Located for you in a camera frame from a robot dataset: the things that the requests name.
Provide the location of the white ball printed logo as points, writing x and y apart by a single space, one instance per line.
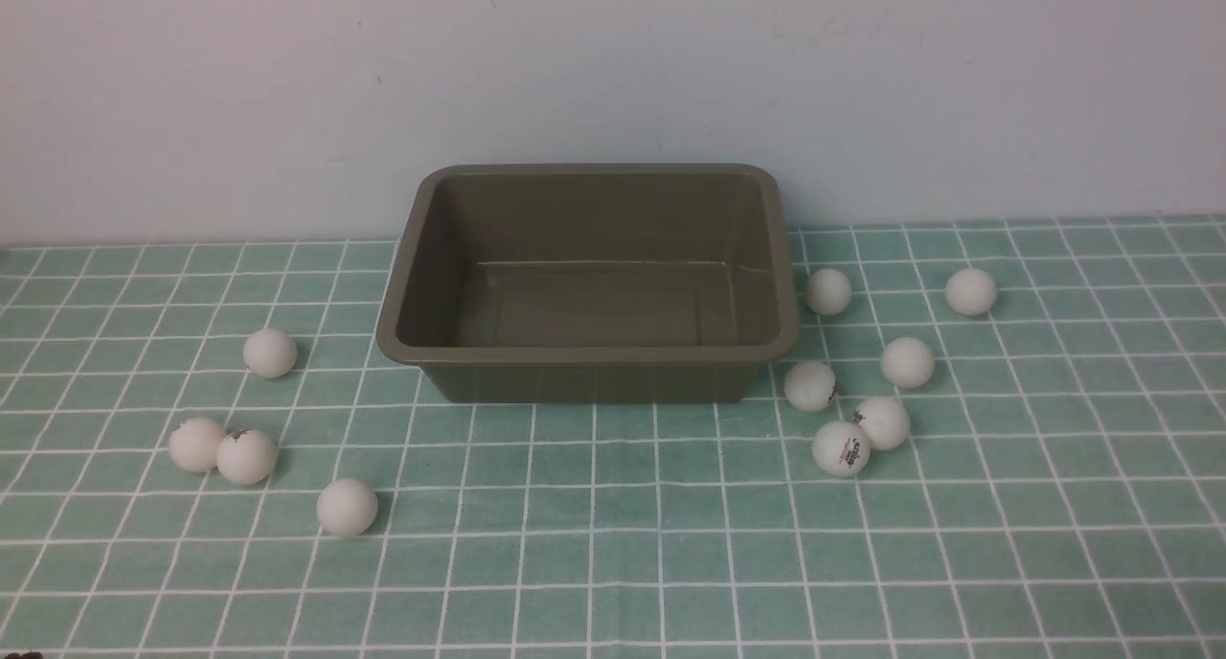
841 448

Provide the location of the olive green plastic bin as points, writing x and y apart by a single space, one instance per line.
592 283

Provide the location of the white ball beside bin corner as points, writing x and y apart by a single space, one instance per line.
809 386

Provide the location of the white ball left pair marked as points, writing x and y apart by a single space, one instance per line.
247 457

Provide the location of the green checkered tablecloth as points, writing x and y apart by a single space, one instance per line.
1061 495

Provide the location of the white ball left pair outer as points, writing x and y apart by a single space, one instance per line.
194 445

